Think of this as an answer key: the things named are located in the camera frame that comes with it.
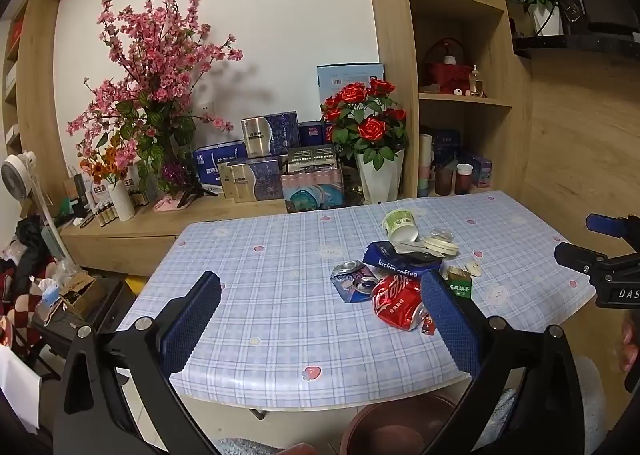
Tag wooden low cabinet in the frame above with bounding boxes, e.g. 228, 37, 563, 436
60, 192, 288, 278

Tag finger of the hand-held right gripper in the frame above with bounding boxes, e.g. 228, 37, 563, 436
586, 213, 640, 238
554, 242, 640, 282

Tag grey fluffy cloth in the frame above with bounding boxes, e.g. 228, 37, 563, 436
570, 354, 623, 441

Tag red checkered cloth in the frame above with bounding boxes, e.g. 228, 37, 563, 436
0, 255, 53, 351

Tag maroon trash bin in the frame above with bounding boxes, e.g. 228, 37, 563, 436
345, 391, 463, 455

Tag black clothing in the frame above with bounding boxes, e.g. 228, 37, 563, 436
14, 214, 57, 296

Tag red rose plant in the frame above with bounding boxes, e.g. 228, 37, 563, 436
320, 79, 408, 171

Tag gold and blue box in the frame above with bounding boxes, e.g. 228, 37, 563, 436
241, 111, 301, 158
217, 158, 285, 201

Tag green tea box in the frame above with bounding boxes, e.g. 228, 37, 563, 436
447, 267, 473, 301

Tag small black tripod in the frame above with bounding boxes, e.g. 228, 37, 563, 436
175, 185, 218, 208

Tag blue luckin coffee cup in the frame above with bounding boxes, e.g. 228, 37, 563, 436
362, 241, 443, 281

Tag black stool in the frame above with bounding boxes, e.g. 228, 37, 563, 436
30, 280, 138, 376

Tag white flower pot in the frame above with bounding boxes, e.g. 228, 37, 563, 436
355, 148, 405, 203
530, 2, 563, 37

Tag row of small brown bottles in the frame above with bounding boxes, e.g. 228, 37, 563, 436
90, 188, 151, 228

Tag red basket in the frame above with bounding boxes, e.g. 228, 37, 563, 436
424, 36, 475, 95

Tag cream round lid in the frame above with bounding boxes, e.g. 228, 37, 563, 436
424, 235, 460, 257

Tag green white paper cup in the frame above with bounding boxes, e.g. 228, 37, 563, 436
382, 208, 420, 243

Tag blue and white box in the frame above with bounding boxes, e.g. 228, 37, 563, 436
192, 141, 249, 196

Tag stack of pastel cups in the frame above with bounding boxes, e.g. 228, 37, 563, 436
419, 134, 434, 197

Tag crushed blue can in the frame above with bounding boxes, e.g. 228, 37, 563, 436
329, 260, 381, 304

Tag orange flower bunch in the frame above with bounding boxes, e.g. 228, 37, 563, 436
80, 145, 126, 186

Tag blue plaid tablecloth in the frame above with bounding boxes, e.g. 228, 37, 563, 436
116, 190, 598, 411

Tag cardboard box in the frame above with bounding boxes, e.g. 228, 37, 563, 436
47, 271, 107, 323

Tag dark blue box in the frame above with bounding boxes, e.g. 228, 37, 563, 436
298, 121, 326, 148

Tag white vase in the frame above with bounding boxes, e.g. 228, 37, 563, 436
106, 178, 137, 222

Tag crushed red cola can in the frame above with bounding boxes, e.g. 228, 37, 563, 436
371, 272, 428, 332

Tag brown paper bag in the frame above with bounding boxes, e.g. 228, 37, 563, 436
62, 165, 93, 216

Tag red cup white lid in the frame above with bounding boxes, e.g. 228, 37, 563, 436
455, 164, 474, 195

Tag dark brown tumbler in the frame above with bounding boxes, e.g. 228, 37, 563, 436
435, 165, 454, 196

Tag light blue box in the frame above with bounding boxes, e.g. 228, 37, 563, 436
316, 64, 386, 101

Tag purple and blue box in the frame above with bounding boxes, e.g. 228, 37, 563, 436
467, 152, 494, 188

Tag person's right hand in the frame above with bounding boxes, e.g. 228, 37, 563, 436
619, 309, 640, 393

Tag black box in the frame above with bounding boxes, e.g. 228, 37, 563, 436
286, 144, 341, 171

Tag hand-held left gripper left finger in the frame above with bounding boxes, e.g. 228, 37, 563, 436
52, 271, 223, 455

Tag white desk fan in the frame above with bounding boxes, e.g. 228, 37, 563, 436
0, 150, 68, 261

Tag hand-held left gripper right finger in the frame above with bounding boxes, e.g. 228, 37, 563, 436
420, 271, 587, 455

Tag wooden shelf unit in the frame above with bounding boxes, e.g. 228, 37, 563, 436
360, 0, 533, 208

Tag pink blossom arrangement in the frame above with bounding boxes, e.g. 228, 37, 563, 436
67, 0, 244, 196

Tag black monitor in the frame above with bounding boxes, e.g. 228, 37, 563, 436
512, 0, 640, 58

